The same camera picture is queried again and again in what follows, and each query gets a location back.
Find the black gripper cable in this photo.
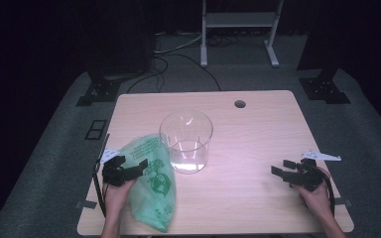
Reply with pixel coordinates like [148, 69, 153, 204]
[92, 158, 107, 218]
[320, 167, 336, 217]

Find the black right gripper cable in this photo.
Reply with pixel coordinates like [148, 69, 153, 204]
[320, 167, 336, 217]

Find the clear round plastic container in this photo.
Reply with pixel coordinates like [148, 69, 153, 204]
[159, 109, 214, 176]

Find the black floor socket plate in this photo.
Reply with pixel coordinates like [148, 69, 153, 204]
[84, 119, 108, 141]

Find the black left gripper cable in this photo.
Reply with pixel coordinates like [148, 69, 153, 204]
[92, 158, 107, 218]

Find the black floor cable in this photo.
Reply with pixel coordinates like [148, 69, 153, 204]
[126, 53, 222, 94]

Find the grey floor cable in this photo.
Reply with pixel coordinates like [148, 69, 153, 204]
[153, 31, 209, 56]

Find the white metal stand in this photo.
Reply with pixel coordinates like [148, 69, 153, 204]
[199, 0, 285, 68]

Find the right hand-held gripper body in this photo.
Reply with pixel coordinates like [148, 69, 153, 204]
[289, 150, 342, 192]

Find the person's left hand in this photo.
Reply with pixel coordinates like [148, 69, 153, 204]
[102, 179, 137, 216]

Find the green plastic bag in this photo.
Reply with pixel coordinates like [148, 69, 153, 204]
[118, 133, 178, 233]

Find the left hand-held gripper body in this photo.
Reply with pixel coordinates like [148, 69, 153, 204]
[99, 149, 137, 187]

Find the black stand base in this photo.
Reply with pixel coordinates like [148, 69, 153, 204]
[299, 75, 351, 105]
[75, 76, 122, 107]

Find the person's right hand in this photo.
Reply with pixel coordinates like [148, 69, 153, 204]
[293, 167, 333, 216]

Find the dark tape strip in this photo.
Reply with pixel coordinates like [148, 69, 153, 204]
[334, 197, 353, 208]
[74, 199, 98, 210]

